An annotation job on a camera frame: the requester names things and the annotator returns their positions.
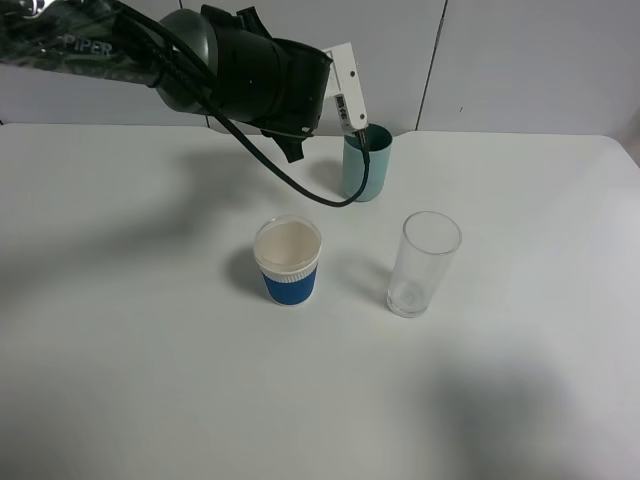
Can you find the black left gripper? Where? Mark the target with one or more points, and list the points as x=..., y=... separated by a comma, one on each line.
x=273, y=84

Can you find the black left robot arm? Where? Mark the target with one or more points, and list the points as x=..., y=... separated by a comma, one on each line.
x=207, y=62

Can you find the blue sleeved paper cup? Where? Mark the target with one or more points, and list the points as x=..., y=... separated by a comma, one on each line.
x=287, y=250

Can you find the clear drinking glass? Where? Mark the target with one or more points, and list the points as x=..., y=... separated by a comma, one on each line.
x=429, y=242

